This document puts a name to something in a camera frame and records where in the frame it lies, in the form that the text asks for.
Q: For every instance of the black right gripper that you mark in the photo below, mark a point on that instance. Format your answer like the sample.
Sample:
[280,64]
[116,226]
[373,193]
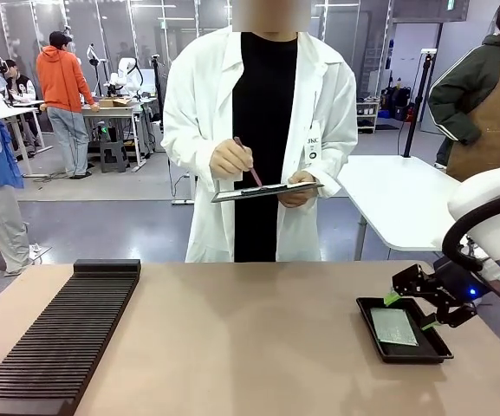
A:
[457,281]

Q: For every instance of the green PCB board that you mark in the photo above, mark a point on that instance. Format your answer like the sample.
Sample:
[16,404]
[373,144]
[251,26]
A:
[394,327]

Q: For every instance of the grey clipboard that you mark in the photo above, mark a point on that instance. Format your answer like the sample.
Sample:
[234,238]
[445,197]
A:
[267,191]

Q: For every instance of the maroon pen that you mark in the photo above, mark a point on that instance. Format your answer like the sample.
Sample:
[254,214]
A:
[249,164]

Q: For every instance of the person's right forearm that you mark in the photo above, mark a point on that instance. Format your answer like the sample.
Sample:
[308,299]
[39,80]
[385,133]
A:
[189,143]

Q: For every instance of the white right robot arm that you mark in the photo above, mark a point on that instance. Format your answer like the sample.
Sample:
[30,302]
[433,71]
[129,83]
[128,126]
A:
[492,195]

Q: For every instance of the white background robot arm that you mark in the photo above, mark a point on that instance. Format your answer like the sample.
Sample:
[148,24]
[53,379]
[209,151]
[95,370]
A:
[126,76]

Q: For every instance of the person's left forearm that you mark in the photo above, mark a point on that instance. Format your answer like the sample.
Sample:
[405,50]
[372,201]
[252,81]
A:
[336,160]

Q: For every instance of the black slotted PCB rack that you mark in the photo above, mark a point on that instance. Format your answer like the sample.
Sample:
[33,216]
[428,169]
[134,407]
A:
[59,346]

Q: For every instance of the person's left hand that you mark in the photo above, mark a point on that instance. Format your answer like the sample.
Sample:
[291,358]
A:
[297,195]

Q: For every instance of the person's right hand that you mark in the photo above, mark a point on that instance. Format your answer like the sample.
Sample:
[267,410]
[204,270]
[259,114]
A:
[230,161]

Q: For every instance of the black rectangular tray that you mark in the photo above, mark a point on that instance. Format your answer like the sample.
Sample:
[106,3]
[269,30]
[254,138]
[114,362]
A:
[431,346]

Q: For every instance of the white side table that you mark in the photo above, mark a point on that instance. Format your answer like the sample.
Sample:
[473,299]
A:
[401,203]

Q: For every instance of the white name tag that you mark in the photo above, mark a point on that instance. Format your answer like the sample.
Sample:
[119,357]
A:
[312,149]

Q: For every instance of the white shoe shelf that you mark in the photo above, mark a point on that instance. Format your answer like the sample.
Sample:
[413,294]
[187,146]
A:
[367,117]

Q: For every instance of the person in brown apron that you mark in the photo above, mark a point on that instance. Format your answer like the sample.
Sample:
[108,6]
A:
[488,112]

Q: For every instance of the black equipment bags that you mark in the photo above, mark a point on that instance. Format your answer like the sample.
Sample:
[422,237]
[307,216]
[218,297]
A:
[399,102]

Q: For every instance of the person in white lab coat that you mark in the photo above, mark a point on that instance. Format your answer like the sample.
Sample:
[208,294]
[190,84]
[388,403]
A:
[206,108]

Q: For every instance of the black step stool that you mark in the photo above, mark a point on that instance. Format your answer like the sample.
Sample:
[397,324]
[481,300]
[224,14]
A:
[114,157]

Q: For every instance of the grey background workbench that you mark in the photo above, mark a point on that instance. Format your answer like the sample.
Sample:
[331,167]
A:
[119,113]

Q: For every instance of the brown cardboard box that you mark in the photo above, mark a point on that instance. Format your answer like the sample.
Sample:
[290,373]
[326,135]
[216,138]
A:
[115,102]

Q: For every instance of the person in orange hoodie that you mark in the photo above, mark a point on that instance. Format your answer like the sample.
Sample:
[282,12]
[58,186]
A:
[61,86]

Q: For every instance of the white background desk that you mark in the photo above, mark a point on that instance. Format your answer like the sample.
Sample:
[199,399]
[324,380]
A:
[15,110]

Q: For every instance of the seated person in dark jacket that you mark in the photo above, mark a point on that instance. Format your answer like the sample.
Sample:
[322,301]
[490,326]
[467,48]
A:
[20,84]

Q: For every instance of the black camera stand pole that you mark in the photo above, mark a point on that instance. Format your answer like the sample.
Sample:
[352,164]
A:
[418,99]

